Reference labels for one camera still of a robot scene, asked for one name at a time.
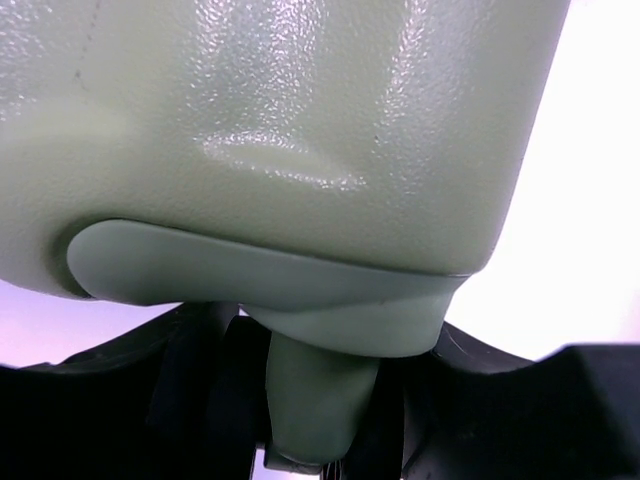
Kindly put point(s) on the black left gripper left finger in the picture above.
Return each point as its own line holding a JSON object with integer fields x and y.
{"x": 180, "y": 397}

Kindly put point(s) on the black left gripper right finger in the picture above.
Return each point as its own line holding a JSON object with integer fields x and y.
{"x": 467, "y": 410}

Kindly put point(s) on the green suitcase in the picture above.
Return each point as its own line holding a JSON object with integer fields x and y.
{"x": 337, "y": 168}

